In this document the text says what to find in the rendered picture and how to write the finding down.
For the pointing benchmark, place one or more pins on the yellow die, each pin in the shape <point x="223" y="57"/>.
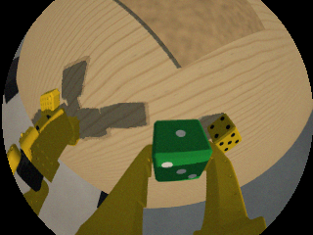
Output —
<point x="224" y="134"/>

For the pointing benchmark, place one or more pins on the brown textured mat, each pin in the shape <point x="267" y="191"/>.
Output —
<point x="191" y="29"/>

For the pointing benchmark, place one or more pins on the green die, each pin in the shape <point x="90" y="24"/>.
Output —
<point x="180" y="150"/>

